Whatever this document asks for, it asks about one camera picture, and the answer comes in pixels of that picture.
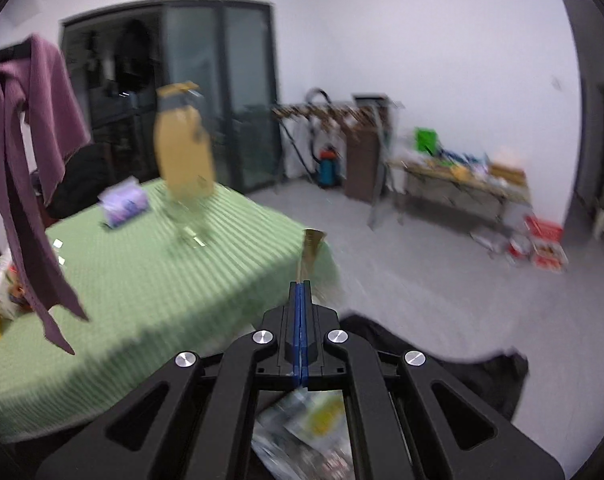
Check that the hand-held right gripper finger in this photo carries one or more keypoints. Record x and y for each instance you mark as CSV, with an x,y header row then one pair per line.
x,y
305,340
297,340

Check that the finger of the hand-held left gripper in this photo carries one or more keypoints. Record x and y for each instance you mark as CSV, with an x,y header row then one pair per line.
x,y
6,55

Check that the gold foil wrapper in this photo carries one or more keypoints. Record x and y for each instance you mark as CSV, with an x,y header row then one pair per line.
x,y
312,245

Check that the purple cloth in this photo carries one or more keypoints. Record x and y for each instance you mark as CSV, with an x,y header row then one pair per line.
x,y
16,160

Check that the yellow snack packet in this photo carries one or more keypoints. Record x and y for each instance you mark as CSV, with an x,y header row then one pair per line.
x,y
324,417

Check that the hanging clothes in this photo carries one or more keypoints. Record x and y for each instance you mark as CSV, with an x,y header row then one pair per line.
x,y
131,45

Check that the black jacket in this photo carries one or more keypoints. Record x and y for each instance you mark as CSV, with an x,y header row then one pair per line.
x,y
81,180

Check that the clear drinking glass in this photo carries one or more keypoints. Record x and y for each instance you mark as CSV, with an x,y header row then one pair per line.
x,y
189,225

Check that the blue vacuum cleaner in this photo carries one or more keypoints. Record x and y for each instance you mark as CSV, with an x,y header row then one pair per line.
x,y
329,170

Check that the brown cabinet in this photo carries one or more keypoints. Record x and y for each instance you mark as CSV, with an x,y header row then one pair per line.
x,y
359,170

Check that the purple tissue pack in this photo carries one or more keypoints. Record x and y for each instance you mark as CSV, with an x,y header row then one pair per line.
x,y
124,205

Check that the folding table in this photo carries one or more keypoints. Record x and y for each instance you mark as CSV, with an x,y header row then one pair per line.
x,y
427,180

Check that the yellow thermos jug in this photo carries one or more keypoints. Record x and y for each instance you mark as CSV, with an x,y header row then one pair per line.
x,y
184,150

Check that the white snack bag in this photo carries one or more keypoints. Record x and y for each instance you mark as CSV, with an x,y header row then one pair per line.
x,y
6,285

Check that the metal drying rack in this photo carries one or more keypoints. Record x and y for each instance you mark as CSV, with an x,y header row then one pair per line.
x,y
302,110

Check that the green bag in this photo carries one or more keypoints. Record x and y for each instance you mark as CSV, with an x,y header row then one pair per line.
x,y
426,141

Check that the white red bucket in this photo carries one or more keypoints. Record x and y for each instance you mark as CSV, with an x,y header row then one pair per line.
x,y
519,247

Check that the pile of packets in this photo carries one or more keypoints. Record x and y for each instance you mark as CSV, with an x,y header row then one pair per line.
x,y
457,162

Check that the sliding glass door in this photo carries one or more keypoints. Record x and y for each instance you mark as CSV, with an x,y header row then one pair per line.
x,y
242,100

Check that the red carton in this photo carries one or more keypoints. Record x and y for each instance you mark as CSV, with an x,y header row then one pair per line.
x,y
549,257

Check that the cardboard box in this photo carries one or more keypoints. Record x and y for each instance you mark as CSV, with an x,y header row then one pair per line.
x,y
507,172

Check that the red crates on floor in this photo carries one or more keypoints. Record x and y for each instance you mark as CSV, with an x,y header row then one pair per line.
x,y
544,230

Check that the white pot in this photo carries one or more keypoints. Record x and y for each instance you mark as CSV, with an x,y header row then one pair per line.
x,y
602,220

